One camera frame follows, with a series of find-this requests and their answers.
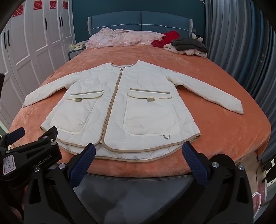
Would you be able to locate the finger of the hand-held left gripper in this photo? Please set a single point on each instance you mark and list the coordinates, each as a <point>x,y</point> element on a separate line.
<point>46,136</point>
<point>15,134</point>

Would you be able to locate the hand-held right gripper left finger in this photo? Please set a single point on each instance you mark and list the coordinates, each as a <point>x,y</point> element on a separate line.
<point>85,163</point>

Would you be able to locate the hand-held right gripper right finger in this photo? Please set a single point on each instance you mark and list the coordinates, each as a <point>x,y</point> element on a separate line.
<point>194,163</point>

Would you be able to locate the white quilted jacket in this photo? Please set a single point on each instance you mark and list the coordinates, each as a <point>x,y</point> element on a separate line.
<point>140,112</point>

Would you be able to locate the orange plush bed blanket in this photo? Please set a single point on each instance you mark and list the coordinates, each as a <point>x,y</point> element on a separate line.
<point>215,133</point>

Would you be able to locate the white panelled wardrobe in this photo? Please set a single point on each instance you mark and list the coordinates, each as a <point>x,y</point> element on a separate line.
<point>25,53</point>

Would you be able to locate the dark nightstand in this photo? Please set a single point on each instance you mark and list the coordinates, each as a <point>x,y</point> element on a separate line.
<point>74,55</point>

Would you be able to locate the cream cloth pile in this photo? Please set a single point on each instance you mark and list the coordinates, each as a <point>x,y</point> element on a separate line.
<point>77,46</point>

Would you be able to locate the cream folded garment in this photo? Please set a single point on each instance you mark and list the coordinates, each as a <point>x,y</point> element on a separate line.
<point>190,53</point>

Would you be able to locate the grey knit garment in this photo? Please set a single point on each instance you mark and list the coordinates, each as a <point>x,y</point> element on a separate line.
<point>189,44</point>

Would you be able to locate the red paper cutout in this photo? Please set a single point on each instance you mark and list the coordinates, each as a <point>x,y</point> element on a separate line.
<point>52,4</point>
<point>65,4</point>
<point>17,11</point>
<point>38,4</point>

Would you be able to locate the pink crumpled quilt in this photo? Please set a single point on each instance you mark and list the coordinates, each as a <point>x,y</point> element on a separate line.
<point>120,37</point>

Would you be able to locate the black and white plush toy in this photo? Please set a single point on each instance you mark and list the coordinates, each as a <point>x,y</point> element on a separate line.
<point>198,38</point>

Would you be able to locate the red garment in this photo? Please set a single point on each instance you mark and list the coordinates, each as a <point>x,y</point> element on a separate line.
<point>168,38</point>

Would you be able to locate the grey pleated curtain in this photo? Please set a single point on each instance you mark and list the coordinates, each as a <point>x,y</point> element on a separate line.
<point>237,43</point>

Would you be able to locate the blue upholstered headboard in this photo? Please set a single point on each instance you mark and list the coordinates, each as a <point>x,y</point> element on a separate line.
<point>151,21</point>

